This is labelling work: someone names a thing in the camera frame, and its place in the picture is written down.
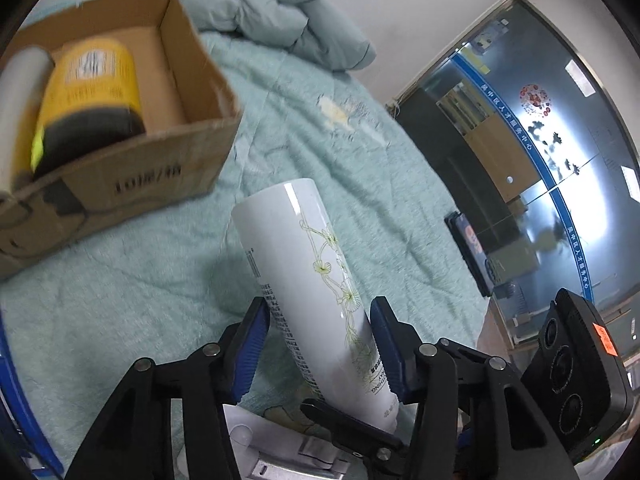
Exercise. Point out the white bottle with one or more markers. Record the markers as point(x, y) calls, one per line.
point(300, 270)

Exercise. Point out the white blister pack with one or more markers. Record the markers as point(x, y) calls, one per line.
point(270, 450)

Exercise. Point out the silver metal can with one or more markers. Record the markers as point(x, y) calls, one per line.
point(20, 100)

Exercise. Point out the glass door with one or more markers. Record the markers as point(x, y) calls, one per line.
point(550, 185)

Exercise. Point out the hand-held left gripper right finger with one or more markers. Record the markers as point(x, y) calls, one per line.
point(392, 355)

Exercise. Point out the dark flat box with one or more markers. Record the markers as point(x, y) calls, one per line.
point(470, 250)

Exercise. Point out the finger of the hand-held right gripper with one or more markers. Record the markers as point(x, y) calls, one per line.
point(350, 427)

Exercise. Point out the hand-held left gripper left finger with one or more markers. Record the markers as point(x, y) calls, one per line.
point(247, 355)

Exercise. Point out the brown cardboard box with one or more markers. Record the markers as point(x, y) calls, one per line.
point(165, 65)

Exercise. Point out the light blue puffer jacket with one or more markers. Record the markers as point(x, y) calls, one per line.
point(280, 10)

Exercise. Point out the yellow label jar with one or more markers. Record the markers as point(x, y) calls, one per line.
point(90, 90)

